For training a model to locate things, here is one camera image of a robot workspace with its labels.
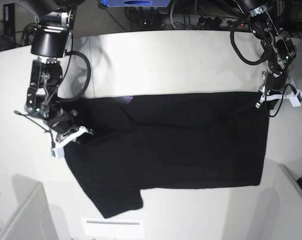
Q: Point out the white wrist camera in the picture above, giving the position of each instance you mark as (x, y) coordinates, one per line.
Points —
(61, 140)
(289, 92)

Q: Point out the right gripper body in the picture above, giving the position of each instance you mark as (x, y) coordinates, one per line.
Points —
(61, 121)

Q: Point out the white partition panel right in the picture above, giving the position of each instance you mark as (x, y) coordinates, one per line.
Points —
(278, 213)

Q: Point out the white partition panel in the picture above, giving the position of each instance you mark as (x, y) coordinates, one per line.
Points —
(278, 213)
(36, 219)

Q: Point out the white power strip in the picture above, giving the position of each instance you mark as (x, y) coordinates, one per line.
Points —
(198, 22)

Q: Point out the blue box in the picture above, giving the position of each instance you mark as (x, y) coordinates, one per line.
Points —
(137, 3)

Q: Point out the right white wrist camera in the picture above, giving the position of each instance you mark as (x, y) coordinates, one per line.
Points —
(61, 140)

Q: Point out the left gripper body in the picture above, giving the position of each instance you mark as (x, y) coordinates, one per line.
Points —
(272, 82)

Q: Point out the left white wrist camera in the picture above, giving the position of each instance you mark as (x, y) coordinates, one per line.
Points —
(289, 92)

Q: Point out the black T-shirt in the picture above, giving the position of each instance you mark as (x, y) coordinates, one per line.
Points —
(173, 141)

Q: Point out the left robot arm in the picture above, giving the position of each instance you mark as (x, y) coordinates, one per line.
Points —
(279, 50)

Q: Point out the white partition panel left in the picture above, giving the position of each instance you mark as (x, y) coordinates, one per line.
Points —
(36, 219)

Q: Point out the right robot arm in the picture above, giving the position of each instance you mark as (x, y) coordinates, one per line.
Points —
(53, 32)

